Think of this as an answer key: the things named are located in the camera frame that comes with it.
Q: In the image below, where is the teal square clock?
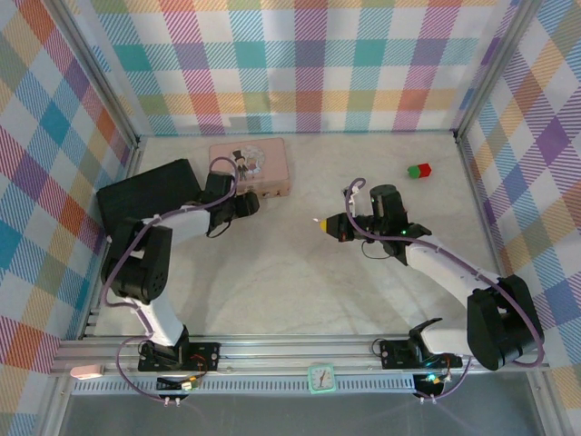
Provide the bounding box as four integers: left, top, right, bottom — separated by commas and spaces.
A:
307, 362, 336, 396

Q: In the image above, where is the pink tin box with print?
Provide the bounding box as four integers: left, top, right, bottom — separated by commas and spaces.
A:
208, 137, 292, 201

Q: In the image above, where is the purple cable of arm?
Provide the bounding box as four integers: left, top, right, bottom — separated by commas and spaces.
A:
102, 156, 241, 406
342, 177, 546, 405

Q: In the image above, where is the aluminium frame rail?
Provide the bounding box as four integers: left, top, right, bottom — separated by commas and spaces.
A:
50, 335, 553, 376

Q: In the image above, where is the slotted grey cable tray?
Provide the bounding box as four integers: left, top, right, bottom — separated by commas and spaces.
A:
71, 374, 418, 395

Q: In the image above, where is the aluminium frame post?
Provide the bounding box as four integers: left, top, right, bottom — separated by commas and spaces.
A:
48, 0, 143, 145
453, 0, 548, 143

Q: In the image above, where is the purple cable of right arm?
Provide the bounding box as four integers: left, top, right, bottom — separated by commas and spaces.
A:
342, 177, 546, 405

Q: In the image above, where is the pink plastic piece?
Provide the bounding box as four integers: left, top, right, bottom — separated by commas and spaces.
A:
70, 364, 103, 382

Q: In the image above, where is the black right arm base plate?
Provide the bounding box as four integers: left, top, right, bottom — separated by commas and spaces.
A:
379, 338, 464, 370

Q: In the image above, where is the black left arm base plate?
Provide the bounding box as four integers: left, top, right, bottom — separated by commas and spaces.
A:
137, 341, 222, 372

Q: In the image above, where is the black rectangular box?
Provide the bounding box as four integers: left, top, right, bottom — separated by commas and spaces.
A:
96, 158, 205, 233

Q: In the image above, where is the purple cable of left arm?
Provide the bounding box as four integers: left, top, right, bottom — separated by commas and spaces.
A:
102, 156, 241, 406

